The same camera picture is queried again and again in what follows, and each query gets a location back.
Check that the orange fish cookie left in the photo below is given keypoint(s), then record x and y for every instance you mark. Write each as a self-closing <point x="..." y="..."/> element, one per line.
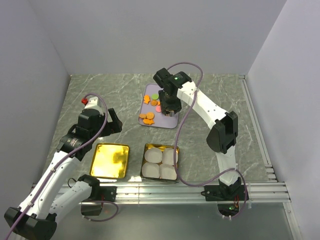
<point x="146" y="99"/>

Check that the aluminium mounting rail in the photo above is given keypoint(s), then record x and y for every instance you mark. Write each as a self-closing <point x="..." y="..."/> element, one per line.
<point x="152" y="193"/>

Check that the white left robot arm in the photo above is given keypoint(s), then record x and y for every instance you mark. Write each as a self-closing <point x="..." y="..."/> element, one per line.
<point x="38" y="216"/>

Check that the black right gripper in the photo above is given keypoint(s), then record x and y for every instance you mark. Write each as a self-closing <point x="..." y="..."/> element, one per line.
<point x="176" y="107"/>

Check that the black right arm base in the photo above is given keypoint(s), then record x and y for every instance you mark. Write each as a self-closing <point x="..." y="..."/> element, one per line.
<point x="231" y="200"/>

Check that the white paper cup back-left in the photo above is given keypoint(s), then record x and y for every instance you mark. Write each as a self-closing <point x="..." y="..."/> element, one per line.
<point x="153" y="155"/>

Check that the white paper cup front-right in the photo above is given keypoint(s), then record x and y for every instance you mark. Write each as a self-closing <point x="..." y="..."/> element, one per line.
<point x="167" y="172"/>

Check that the pink round cookie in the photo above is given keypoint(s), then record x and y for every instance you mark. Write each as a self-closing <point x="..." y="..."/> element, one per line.
<point x="158" y="109"/>

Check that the white paper cup front-left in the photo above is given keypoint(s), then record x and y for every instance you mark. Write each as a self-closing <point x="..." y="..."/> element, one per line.
<point x="150" y="170"/>

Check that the gold tin lid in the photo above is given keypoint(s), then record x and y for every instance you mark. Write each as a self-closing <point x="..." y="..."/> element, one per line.
<point x="110" y="161"/>

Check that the lilac serving tray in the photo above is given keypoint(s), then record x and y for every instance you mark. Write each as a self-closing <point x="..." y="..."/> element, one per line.
<point x="160" y="120"/>

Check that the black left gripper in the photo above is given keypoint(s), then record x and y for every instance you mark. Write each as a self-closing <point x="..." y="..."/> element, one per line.
<point x="112" y="127"/>

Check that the orange fish cookie front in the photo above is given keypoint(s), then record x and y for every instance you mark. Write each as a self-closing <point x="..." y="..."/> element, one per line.
<point x="147" y="121"/>

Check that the metal tongs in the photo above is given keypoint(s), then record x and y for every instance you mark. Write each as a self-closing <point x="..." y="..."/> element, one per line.
<point x="171" y="113"/>

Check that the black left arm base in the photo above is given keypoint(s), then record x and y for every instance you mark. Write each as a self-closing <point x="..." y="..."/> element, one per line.
<point x="93" y="206"/>

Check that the orange ridged round cookie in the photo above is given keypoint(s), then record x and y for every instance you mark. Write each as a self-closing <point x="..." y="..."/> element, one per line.
<point x="150" y="115"/>

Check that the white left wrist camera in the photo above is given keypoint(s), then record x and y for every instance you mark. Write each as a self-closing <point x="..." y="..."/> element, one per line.
<point x="92" y="103"/>

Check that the orange spiral cookie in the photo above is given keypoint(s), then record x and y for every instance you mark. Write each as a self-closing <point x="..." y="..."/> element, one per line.
<point x="154" y="102"/>

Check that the gold cookie tin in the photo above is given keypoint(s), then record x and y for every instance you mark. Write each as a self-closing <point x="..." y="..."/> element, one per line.
<point x="158" y="163"/>

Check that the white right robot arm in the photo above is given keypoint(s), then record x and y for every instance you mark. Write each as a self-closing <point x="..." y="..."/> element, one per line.
<point x="223" y="125"/>

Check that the orange round cookie front-left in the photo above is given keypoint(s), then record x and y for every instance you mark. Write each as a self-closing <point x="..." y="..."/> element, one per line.
<point x="142" y="116"/>

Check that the white paper cup back-right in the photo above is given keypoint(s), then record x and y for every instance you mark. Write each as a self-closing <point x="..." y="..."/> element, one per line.
<point x="168" y="156"/>

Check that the aluminium side rail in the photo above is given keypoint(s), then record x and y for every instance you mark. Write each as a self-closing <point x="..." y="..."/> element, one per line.
<point x="258" y="132"/>

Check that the green round cookie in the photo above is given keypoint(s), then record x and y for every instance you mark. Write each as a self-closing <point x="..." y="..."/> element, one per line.
<point x="155" y="96"/>

